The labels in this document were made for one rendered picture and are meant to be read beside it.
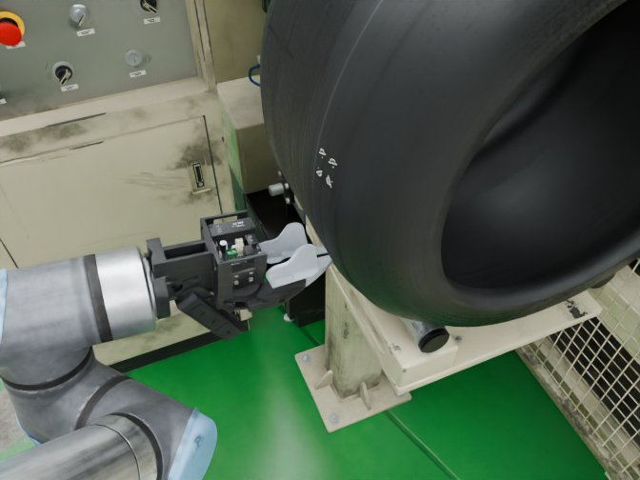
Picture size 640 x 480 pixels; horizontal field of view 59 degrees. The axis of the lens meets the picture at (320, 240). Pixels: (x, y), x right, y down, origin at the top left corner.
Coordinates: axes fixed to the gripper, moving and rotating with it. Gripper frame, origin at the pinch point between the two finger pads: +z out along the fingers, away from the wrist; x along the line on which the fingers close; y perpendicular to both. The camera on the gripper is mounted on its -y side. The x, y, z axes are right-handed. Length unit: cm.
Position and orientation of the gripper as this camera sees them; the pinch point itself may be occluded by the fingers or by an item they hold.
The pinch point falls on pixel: (323, 260)
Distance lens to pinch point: 67.1
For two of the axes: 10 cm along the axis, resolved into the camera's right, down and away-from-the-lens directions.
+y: 1.1, -7.1, -6.9
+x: -3.8, -6.8, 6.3
